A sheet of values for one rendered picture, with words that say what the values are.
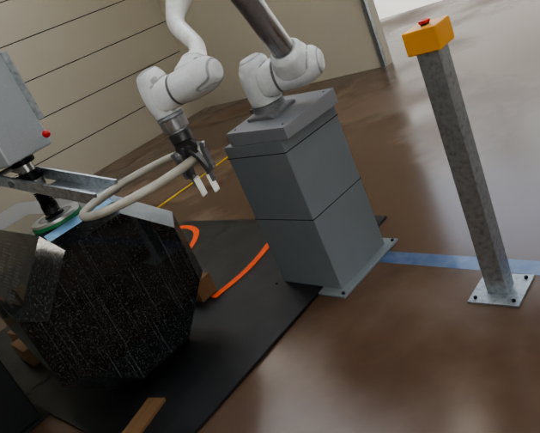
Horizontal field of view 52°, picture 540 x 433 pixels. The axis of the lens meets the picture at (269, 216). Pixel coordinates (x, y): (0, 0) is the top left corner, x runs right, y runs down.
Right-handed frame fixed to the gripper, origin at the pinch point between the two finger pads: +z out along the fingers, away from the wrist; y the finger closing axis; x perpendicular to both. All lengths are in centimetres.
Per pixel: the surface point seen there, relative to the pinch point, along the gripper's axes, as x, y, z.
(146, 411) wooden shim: 10, 75, 81
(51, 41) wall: -503, 432, -146
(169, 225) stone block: -48, 59, 23
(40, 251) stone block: 0, 86, 1
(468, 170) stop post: -37, -75, 38
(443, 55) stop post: -37, -80, -3
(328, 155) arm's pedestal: -81, -15, 27
